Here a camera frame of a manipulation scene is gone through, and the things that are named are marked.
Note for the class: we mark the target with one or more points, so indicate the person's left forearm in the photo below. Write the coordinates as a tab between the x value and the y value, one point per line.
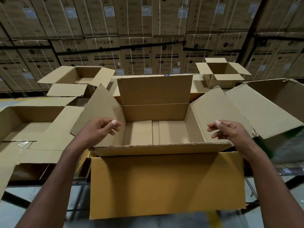
52	187

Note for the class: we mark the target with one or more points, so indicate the person's right forearm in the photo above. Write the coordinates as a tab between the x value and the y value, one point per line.
275	187

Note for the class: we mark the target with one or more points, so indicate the large yellow cardboard box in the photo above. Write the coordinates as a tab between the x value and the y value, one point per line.
166	185

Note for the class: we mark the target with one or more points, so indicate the person's right hand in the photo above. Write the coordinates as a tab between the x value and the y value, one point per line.
235	135

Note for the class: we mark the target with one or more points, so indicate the blue logo yellow cardboard box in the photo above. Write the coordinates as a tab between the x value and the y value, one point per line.
154	90

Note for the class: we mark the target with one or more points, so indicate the taped box with hazard label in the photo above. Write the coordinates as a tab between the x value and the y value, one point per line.
64	90

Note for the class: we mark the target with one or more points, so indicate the small pale cardboard box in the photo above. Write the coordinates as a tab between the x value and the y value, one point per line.
223	80

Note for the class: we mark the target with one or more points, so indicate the green white CM-1 box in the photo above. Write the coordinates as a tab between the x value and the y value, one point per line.
266	111

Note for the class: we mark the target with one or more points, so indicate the person's left hand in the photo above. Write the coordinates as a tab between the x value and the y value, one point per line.
97	132

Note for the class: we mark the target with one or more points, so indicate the yellow-brown box with printed tape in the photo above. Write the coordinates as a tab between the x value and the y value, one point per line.
54	135

